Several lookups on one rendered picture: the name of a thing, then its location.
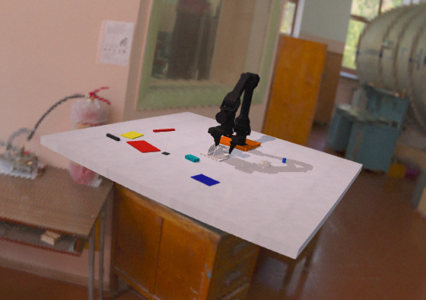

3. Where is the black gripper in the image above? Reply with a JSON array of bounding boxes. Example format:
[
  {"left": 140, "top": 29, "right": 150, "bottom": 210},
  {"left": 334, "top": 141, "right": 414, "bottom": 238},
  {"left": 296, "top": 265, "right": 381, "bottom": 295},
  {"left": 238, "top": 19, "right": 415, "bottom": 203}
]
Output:
[{"left": 208, "top": 122, "right": 245, "bottom": 154}]

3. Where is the teal rectangular block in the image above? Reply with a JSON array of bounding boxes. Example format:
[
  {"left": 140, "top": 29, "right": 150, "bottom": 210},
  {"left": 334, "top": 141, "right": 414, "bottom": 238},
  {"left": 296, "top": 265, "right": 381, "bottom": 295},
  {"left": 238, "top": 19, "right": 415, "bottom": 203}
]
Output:
[{"left": 185, "top": 155, "right": 200, "bottom": 162}]

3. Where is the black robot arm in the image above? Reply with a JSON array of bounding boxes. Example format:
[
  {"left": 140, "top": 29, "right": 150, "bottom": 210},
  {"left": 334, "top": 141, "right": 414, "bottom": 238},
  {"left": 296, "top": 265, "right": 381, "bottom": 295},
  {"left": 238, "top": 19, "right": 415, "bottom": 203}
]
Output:
[{"left": 213, "top": 72, "right": 260, "bottom": 146}]

